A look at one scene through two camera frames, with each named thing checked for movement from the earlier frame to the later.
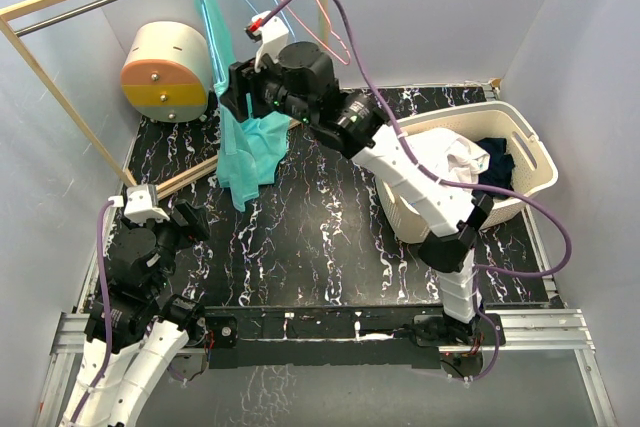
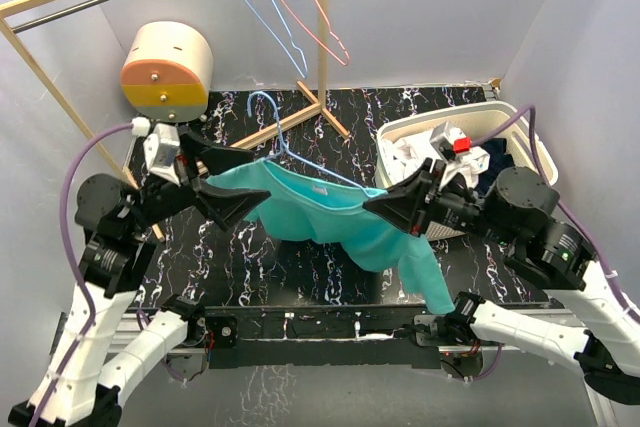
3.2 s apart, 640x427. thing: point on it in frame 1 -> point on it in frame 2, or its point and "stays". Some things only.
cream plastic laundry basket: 534,168 stays
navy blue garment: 498,172 stays
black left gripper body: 172,234 -> 162,200
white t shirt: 447,154 stays
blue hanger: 208,21 -> 284,150
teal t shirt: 247,147 -> 303,206
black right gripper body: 266,88 -> 455,208
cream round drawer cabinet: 166,71 stays
